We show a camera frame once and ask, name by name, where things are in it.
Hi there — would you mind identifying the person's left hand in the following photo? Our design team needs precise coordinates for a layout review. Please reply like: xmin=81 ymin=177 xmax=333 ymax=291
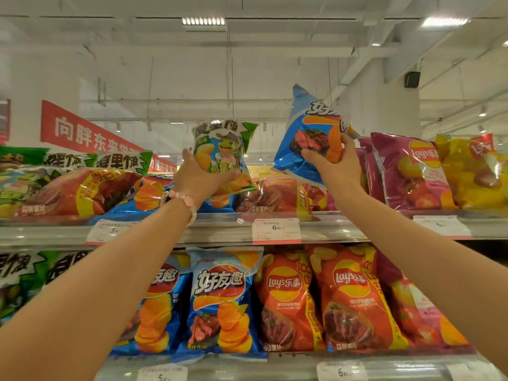
xmin=173 ymin=149 xmax=243 ymax=211

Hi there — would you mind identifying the person's right hand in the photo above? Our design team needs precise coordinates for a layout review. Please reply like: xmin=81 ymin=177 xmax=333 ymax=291
xmin=301 ymin=132 xmax=365 ymax=201

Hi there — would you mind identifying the yellow Lay's chip bag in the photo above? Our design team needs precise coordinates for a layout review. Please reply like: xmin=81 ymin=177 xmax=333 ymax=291
xmin=434 ymin=133 xmax=508 ymax=214

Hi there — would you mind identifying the person's left forearm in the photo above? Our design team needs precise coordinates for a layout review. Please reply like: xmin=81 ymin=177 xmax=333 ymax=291
xmin=0 ymin=196 xmax=195 ymax=381

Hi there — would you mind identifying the person's right forearm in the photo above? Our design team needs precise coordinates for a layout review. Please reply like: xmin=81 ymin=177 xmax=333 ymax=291
xmin=335 ymin=182 xmax=508 ymax=364

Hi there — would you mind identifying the white price tag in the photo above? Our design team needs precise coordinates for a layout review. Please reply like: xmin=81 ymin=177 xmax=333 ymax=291
xmin=251 ymin=217 xmax=302 ymax=246
xmin=136 ymin=364 xmax=189 ymax=381
xmin=315 ymin=359 xmax=369 ymax=381
xmin=412 ymin=214 xmax=474 ymax=241
xmin=86 ymin=219 xmax=139 ymax=247
xmin=446 ymin=361 xmax=503 ymax=381

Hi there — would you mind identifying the red hanging banner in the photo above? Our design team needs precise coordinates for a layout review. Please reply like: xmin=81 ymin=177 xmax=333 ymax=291
xmin=40 ymin=99 xmax=178 ymax=174

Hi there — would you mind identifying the ceiling light panel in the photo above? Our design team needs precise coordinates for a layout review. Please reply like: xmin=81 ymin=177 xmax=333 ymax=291
xmin=182 ymin=16 xmax=226 ymax=28
xmin=420 ymin=16 xmax=471 ymax=29

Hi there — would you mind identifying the small red hanging sign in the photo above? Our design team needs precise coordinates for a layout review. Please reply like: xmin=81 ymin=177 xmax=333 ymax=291
xmin=0 ymin=98 xmax=12 ymax=146

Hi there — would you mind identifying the pink bead bracelet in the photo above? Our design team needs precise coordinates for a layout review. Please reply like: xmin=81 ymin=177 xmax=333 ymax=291
xmin=160 ymin=190 xmax=198 ymax=228

